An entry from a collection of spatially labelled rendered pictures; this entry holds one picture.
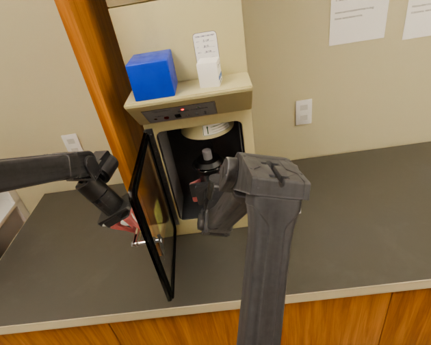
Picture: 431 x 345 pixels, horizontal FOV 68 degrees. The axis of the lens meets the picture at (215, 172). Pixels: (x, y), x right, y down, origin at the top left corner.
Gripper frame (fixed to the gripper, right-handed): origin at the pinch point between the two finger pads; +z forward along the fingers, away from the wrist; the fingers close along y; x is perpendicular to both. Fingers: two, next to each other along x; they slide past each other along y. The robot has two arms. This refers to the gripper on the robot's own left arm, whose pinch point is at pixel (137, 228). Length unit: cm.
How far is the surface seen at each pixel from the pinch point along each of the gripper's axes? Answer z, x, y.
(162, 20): -35, -22, -34
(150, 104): -23.1, -10.8, -21.5
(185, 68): -22.8, -22.0, -31.7
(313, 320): 61, 6, -24
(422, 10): 17, -63, -109
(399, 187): 62, -31, -72
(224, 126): -0.6, -25.8, -30.5
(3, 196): -11, -66, 89
